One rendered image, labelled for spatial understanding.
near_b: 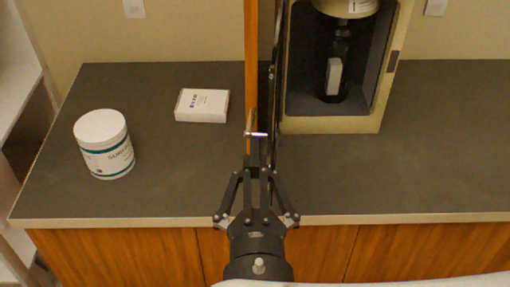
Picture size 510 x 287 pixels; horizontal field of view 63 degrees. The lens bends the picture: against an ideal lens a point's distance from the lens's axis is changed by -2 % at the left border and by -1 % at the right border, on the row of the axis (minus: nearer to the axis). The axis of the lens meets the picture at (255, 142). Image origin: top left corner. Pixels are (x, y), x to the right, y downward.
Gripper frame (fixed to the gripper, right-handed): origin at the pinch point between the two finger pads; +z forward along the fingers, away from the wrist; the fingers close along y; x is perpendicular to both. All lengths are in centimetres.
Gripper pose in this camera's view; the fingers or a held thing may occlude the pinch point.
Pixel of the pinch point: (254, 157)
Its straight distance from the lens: 69.7
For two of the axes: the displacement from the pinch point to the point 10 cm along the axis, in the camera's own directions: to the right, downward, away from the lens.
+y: -10.0, 0.1, -0.2
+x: -0.1, 7.2, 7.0
